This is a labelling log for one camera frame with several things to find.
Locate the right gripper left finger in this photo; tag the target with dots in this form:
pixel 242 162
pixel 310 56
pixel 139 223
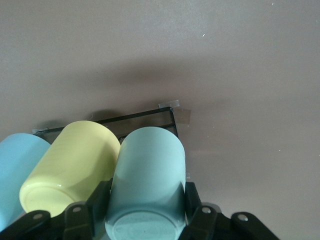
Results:
pixel 77 220

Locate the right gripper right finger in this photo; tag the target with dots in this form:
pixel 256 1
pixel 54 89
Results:
pixel 205 222

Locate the mint green cup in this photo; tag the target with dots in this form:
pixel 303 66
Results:
pixel 150 175

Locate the light blue cup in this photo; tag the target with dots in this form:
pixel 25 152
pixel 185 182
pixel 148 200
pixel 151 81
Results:
pixel 15 170

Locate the yellow cup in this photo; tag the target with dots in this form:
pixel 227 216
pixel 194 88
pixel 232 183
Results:
pixel 70 160

